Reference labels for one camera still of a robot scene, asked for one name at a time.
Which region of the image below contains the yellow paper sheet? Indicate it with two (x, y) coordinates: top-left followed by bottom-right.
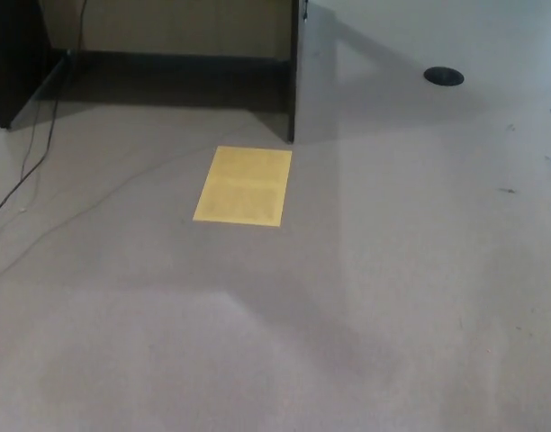
(192, 145), (294, 227)

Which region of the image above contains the black round floor cover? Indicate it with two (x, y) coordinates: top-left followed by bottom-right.
(422, 66), (465, 87)

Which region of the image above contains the dark wooden desk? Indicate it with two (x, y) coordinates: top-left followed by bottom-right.
(0, 0), (338, 145)

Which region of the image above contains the black floor cable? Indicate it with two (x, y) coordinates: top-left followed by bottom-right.
(0, 87), (61, 219)

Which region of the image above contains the thin dark floor cable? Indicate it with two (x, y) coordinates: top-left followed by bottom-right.
(0, 117), (39, 248)

